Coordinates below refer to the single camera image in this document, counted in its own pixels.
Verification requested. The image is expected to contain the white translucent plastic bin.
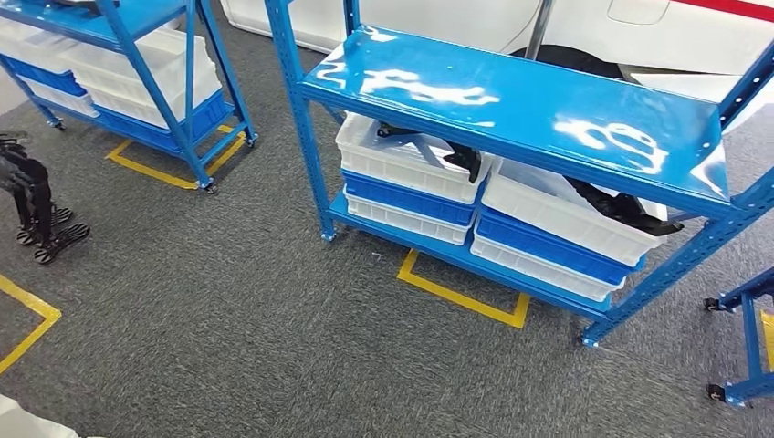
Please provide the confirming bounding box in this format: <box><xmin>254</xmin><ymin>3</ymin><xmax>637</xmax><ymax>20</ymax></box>
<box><xmin>0</xmin><ymin>16</ymin><xmax>78</xmax><ymax>75</ymax></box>

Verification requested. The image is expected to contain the blue metal shelf rack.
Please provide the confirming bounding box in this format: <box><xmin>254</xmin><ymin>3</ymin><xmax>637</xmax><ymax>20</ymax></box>
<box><xmin>0</xmin><ymin>0</ymin><xmax>259</xmax><ymax>194</ymax></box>
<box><xmin>264</xmin><ymin>0</ymin><xmax>774</xmax><ymax>349</ymax></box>
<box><xmin>704</xmin><ymin>266</ymin><xmax>774</xmax><ymax>409</ymax></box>

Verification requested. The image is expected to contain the black curved plastic part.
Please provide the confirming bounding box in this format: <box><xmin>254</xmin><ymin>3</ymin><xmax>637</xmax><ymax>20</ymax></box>
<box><xmin>375</xmin><ymin>122</ymin><xmax>483</xmax><ymax>184</ymax></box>
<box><xmin>562</xmin><ymin>176</ymin><xmax>685</xmax><ymax>237</ymax></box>

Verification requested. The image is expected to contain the grey metal pole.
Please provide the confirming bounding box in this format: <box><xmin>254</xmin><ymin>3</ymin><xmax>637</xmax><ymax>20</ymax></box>
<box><xmin>524</xmin><ymin>0</ymin><xmax>554</xmax><ymax>60</ymax></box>

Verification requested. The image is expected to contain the white car with red stripe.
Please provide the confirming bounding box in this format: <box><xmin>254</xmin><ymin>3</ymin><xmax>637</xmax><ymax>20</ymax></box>
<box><xmin>220</xmin><ymin>0</ymin><xmax>774</xmax><ymax>131</ymax></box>

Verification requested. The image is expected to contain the black wheeled legged stand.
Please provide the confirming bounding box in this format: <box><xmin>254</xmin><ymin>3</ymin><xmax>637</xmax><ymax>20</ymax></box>
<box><xmin>0</xmin><ymin>130</ymin><xmax>92</xmax><ymax>266</ymax></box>

